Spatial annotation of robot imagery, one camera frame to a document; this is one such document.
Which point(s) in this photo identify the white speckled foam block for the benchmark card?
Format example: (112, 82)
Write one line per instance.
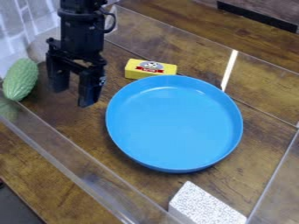
(196, 207)

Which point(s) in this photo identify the blue round tray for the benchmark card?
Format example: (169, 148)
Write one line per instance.
(173, 123)

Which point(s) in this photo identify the clear acrylic enclosure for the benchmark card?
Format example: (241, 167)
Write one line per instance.
(65, 169)

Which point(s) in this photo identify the green bumpy gourd toy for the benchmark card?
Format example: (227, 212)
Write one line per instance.
(20, 79)

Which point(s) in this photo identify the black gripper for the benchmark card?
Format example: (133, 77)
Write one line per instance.
(75, 52)

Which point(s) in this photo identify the white sheer curtain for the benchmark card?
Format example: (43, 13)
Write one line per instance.
(28, 21)

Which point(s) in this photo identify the yellow rectangular block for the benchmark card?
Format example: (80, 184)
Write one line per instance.
(139, 69)

